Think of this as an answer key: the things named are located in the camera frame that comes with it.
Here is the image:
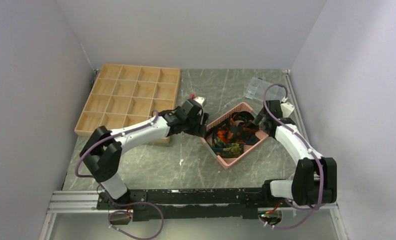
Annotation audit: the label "black tie orange flowers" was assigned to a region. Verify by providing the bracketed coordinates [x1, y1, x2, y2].
[207, 111, 260, 148]

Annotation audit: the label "pink perforated plastic basket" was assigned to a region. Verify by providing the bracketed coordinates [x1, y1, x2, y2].
[202, 102, 268, 169]

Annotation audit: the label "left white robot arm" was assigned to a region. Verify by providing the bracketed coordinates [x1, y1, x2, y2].
[75, 96, 209, 210]

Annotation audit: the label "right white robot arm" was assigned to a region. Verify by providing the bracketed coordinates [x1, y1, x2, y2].
[254, 100, 337, 208]

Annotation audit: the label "clear plastic organizer box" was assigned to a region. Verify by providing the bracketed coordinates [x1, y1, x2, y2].
[244, 77, 285, 101]

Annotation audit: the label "wooden compartment tray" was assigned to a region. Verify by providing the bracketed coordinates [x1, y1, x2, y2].
[75, 63, 181, 137]

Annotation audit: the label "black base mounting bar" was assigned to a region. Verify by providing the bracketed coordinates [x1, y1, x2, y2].
[97, 187, 285, 222]

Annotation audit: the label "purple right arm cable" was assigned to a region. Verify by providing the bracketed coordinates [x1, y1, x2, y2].
[262, 83, 325, 230]

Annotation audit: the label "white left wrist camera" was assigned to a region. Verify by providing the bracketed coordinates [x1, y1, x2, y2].
[190, 93, 207, 108]

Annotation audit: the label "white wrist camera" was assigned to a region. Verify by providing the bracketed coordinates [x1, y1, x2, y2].
[190, 93, 207, 108]
[280, 102, 295, 118]

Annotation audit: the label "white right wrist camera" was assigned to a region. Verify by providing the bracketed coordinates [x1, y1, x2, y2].
[280, 102, 295, 118]

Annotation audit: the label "aluminium frame rail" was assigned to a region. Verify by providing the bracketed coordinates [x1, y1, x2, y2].
[48, 190, 339, 213]

